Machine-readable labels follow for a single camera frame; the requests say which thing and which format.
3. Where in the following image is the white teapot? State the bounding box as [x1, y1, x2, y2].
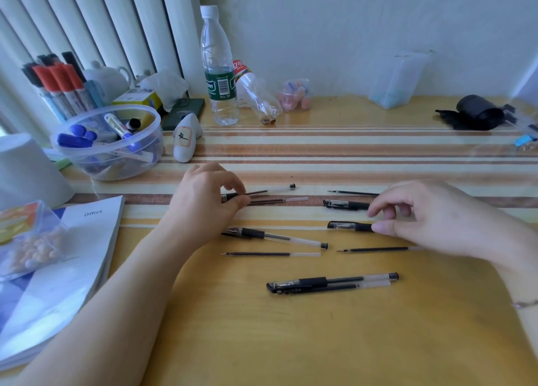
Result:
[82, 60, 135, 105]

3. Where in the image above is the white radiator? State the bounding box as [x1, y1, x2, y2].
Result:
[0, 0, 203, 134]

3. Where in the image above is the person's left hand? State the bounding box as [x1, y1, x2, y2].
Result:
[166, 162, 251, 248]

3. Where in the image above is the bunch of upright markers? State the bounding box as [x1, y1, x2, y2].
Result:
[21, 51, 106, 122]

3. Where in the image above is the white and blue marker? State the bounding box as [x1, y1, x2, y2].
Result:
[104, 113, 144, 153]

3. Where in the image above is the blue capped marker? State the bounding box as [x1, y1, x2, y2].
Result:
[56, 124, 98, 149]

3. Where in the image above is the green paper pad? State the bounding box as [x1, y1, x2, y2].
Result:
[43, 148, 73, 172]

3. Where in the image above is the clear plastic container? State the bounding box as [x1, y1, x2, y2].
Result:
[368, 50, 432, 110]

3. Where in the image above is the yellow and white box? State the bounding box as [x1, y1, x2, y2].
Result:
[112, 87, 163, 122]

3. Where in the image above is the black capped gel pen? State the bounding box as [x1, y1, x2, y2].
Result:
[323, 199, 371, 211]
[327, 221, 375, 233]
[266, 272, 399, 295]
[221, 227, 328, 250]

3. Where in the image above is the white paper cup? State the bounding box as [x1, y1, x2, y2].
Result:
[0, 133, 76, 212]

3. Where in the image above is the clear box of beads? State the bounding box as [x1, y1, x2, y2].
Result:
[0, 199, 69, 282]

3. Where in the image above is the crumpled clear plastic bag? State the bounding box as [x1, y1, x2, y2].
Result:
[138, 67, 190, 112]

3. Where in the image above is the green label water bottle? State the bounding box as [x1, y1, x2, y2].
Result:
[200, 5, 240, 126]

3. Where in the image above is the clear gel pen barrel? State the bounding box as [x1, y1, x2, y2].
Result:
[221, 183, 296, 203]

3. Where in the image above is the person's right forearm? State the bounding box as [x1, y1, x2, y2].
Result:
[492, 230, 538, 359]

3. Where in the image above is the person's right hand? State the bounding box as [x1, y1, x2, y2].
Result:
[367, 180, 520, 269]

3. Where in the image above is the person's left forearm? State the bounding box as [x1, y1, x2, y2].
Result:
[13, 225, 200, 386]

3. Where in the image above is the clear plastic packet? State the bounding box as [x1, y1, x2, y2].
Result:
[502, 103, 538, 140]

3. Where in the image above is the dark green phone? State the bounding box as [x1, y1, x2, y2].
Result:
[161, 98, 206, 131]

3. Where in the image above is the crushed clear plastic bottle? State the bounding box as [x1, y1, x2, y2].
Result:
[233, 60, 283, 126]

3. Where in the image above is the small bag of pink items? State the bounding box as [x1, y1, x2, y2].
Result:
[278, 78, 313, 112]

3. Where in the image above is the white and blue book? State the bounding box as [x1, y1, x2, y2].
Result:
[0, 195, 126, 372]

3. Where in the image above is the clear round plastic tub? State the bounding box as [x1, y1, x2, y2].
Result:
[50, 103, 165, 182]

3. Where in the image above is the white ceramic ornament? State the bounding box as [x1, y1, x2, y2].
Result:
[173, 113, 204, 164]

